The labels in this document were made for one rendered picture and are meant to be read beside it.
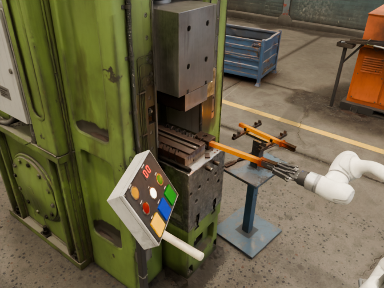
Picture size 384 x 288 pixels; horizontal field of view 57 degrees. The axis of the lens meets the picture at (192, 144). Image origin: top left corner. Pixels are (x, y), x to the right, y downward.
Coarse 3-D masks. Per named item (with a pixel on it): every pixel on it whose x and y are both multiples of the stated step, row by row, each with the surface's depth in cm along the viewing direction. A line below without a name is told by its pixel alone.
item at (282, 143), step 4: (240, 124) 244; (244, 124) 244; (248, 128) 240; (252, 128) 239; (252, 132) 239; (256, 132) 236; (260, 132) 235; (264, 136) 232; (268, 136) 230; (272, 136) 231; (276, 140) 226; (280, 140) 226; (284, 140) 225; (280, 144) 224; (284, 144) 222; (288, 144) 221; (288, 148) 222; (292, 148) 220
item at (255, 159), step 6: (210, 144) 195; (216, 144) 193; (222, 144) 193; (222, 150) 191; (228, 150) 189; (234, 150) 187; (240, 156) 185; (246, 156) 183; (252, 156) 182; (258, 162) 178; (270, 162) 175; (276, 162) 175
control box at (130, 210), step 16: (144, 160) 155; (128, 176) 147; (144, 176) 151; (112, 192) 141; (128, 192) 138; (144, 192) 147; (160, 192) 158; (176, 192) 171; (128, 208) 137; (128, 224) 141; (144, 224) 140; (144, 240) 144; (160, 240) 146
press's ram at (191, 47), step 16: (176, 0) 178; (192, 0) 179; (160, 16) 158; (176, 16) 153; (192, 16) 160; (208, 16) 170; (160, 32) 162; (176, 32) 157; (192, 32) 164; (208, 32) 174; (160, 48) 166; (176, 48) 160; (192, 48) 168; (208, 48) 179; (160, 64) 171; (176, 64) 164; (192, 64) 172; (208, 64) 184; (160, 80) 175; (176, 80) 169; (192, 80) 177; (208, 80) 189; (176, 96) 173
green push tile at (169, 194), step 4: (168, 188) 164; (164, 192) 161; (168, 192) 163; (172, 192) 166; (168, 196) 162; (172, 196) 165; (176, 196) 168; (168, 200) 162; (172, 200) 164; (172, 204) 163
